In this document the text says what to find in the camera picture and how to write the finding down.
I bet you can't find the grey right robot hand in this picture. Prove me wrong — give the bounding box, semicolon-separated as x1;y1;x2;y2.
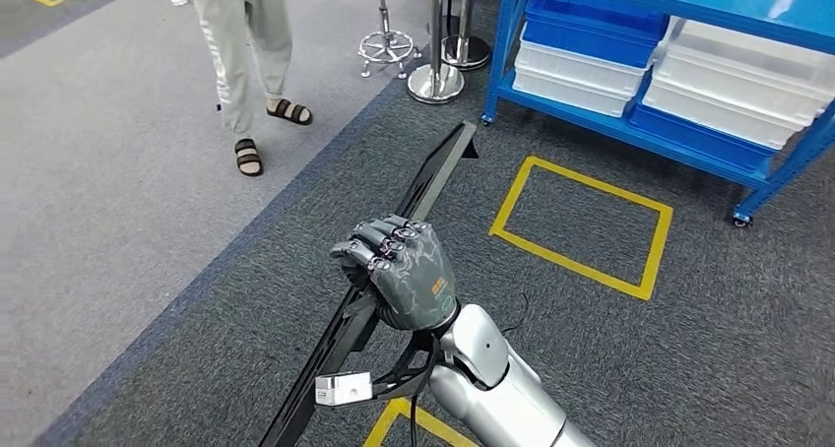
329;214;460;333

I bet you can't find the long black plastic panel part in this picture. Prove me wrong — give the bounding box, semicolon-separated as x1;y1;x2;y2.
257;120;480;447

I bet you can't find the black round stool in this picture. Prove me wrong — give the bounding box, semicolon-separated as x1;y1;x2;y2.
356;0;422;80

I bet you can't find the standing person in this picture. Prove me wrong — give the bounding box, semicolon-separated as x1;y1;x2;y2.
179;0;314;178

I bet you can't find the wide blue plastic bin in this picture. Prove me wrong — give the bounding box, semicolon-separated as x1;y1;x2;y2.
627;101;778;174

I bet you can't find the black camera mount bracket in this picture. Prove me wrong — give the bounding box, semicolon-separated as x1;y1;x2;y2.
368;329;445;403

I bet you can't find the thin black wire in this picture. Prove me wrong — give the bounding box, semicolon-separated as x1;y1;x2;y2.
498;291;531;336

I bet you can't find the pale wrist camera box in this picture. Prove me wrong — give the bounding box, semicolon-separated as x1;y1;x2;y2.
314;372;374;408

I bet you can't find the black camera cable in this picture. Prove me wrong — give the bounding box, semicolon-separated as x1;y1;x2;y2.
407;352;432;447

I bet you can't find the chrome stanchion post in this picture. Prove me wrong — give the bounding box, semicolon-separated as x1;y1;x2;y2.
441;0;491;72
407;0;467;104

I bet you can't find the brown strap sandal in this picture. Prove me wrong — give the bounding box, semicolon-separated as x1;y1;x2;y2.
266;97;313;127
233;138;265;178

